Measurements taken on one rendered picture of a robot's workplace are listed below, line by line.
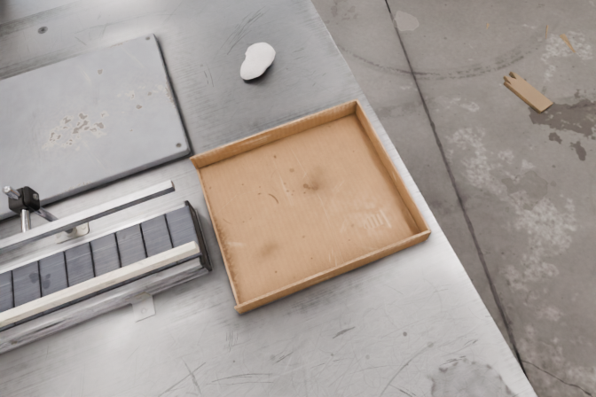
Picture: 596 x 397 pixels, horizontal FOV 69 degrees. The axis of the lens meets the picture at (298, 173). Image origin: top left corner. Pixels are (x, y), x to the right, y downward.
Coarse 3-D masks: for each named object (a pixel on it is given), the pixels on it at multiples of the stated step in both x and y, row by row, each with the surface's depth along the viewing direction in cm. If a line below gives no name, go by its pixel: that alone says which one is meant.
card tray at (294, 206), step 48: (240, 144) 73; (288, 144) 75; (336, 144) 75; (240, 192) 72; (288, 192) 71; (336, 192) 70; (384, 192) 70; (240, 240) 68; (288, 240) 67; (336, 240) 67; (384, 240) 66; (240, 288) 64; (288, 288) 61
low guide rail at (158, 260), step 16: (160, 256) 59; (176, 256) 59; (112, 272) 58; (128, 272) 58; (144, 272) 60; (80, 288) 58; (96, 288) 58; (32, 304) 57; (48, 304) 57; (0, 320) 56; (16, 320) 58
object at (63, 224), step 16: (144, 192) 58; (160, 192) 59; (96, 208) 58; (112, 208) 58; (48, 224) 57; (64, 224) 57; (80, 224) 58; (0, 240) 57; (16, 240) 56; (32, 240) 57
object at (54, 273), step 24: (168, 216) 66; (96, 240) 64; (120, 240) 64; (144, 240) 65; (168, 240) 64; (192, 240) 63; (48, 264) 63; (72, 264) 63; (96, 264) 63; (120, 264) 63; (168, 264) 62; (0, 288) 62; (24, 288) 62; (48, 288) 62; (0, 312) 60; (48, 312) 60
